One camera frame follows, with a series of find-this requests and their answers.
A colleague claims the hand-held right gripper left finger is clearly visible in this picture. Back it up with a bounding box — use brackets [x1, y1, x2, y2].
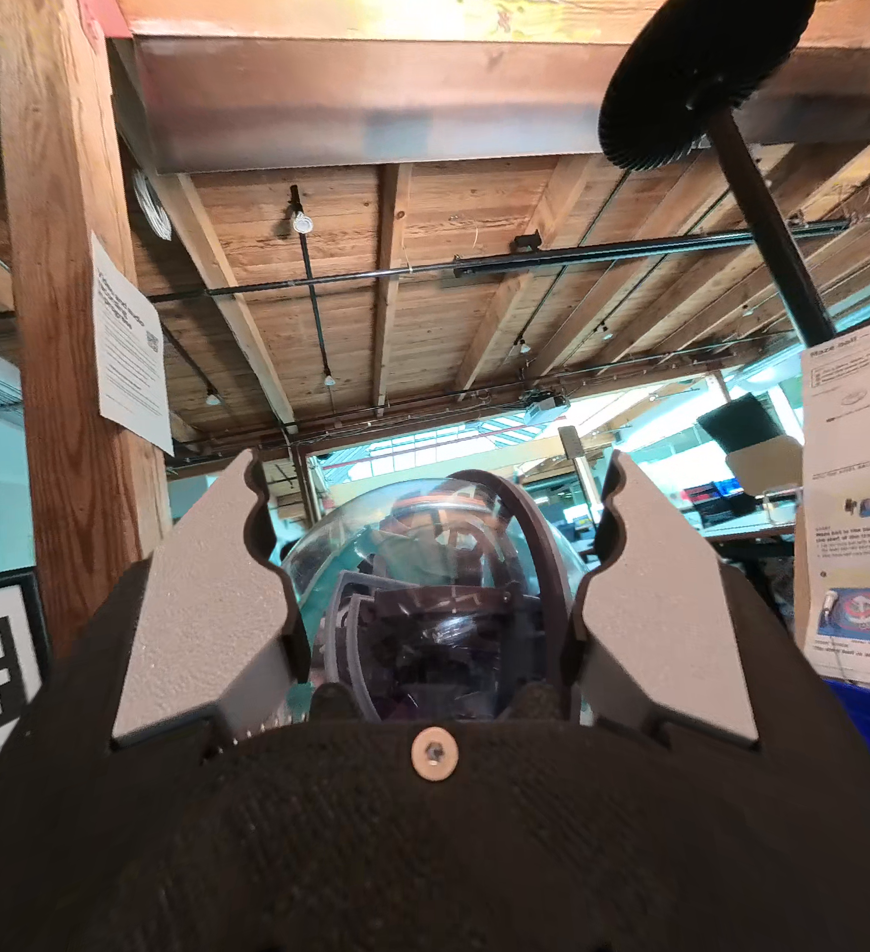
[111, 448, 312, 747]

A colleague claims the clear plastic maze ball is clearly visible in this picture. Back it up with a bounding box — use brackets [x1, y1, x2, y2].
[280, 470, 588, 722]

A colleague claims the white box with black marker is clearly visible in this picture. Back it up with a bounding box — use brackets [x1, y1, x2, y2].
[0, 569, 51, 812]

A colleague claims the white cable coil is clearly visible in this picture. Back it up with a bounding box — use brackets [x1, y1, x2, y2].
[130, 167, 175, 242]

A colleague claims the black disc floor lamp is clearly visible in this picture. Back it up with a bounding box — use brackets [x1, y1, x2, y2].
[598, 0, 837, 347]

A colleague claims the black ceiling light track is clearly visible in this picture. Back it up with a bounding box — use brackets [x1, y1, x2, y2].
[453, 219, 852, 280]
[290, 184, 338, 388]

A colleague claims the wooden post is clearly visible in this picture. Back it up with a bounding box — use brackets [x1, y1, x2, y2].
[0, 0, 175, 663]

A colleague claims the white paper notice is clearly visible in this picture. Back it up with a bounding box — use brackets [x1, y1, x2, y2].
[91, 231, 175, 456]

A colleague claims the black acoustic panel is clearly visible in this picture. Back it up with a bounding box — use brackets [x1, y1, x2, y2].
[697, 393, 785, 456]

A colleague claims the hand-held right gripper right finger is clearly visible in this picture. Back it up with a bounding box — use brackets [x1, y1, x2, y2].
[560, 450, 761, 748]

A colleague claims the white ceiling projector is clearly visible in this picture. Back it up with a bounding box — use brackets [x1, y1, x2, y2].
[522, 392, 572, 427]

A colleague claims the printed instruction sheet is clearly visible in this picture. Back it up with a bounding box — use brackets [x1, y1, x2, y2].
[803, 308, 870, 694]

